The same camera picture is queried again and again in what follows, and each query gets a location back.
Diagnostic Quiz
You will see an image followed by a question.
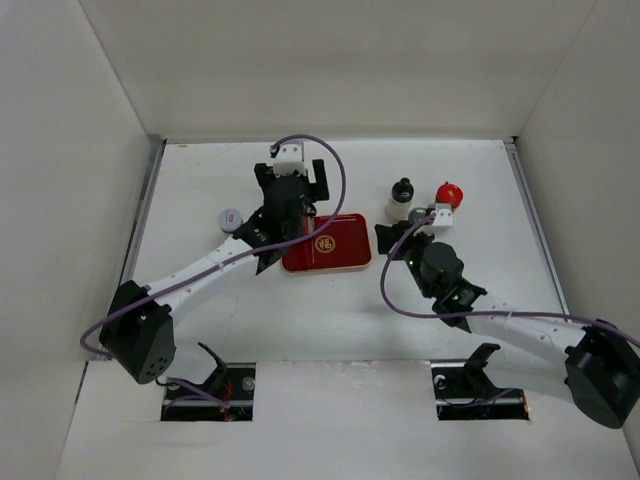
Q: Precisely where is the sauce bottle red cap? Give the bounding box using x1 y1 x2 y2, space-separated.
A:
435 182 464 212

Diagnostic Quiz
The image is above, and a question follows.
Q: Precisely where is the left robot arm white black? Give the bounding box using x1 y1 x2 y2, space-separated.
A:
99 159 329 399

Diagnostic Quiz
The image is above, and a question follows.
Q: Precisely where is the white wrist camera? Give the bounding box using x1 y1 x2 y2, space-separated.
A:
427 203 454 233
270 140 307 177

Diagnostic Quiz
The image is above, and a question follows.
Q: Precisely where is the small jar white lid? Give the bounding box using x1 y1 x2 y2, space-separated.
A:
217 208 244 235

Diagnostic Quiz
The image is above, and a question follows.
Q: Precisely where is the red tray gold emblem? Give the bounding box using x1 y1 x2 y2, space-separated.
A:
281 212 375 276

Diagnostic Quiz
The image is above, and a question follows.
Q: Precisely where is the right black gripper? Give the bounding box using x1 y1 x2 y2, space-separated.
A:
375 220 437 299

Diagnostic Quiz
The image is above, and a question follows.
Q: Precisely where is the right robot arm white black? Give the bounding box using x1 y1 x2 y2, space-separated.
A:
374 218 639 429

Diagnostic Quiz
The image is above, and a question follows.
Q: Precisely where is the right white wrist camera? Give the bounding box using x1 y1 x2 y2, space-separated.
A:
427 203 454 233

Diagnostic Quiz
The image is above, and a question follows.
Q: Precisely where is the salt grinder jar grey lid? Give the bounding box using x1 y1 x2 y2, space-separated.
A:
407 207 432 225

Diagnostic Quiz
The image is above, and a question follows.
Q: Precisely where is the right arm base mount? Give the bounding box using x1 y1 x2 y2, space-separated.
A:
431 343 529 421

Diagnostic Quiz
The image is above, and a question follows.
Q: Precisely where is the soy sauce bottle black cap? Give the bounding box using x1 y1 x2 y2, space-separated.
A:
300 196 317 236

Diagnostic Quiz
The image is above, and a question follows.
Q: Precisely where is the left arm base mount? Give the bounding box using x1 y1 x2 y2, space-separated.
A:
156 342 257 423

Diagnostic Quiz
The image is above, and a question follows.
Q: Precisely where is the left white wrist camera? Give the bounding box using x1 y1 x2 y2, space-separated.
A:
270 140 307 177

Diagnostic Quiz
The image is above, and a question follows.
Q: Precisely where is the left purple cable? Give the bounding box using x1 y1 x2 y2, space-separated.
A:
79 133 349 359

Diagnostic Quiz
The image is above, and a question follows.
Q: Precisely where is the salt jar black knob lid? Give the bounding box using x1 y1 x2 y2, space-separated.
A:
385 177 414 222

